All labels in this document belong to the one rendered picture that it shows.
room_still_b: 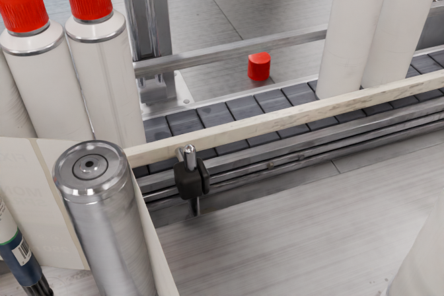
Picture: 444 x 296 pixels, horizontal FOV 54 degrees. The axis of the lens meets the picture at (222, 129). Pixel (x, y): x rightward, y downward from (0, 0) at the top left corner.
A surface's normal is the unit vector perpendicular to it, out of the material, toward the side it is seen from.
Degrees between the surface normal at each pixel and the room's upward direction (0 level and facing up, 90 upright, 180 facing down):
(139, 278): 90
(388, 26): 90
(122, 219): 90
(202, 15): 0
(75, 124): 90
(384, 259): 0
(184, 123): 0
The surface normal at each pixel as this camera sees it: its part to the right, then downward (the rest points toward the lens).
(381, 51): -0.69, 0.50
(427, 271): -0.99, 0.07
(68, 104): 0.72, 0.48
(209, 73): 0.00, -0.72
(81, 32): -0.17, -0.04
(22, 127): 0.93, 0.25
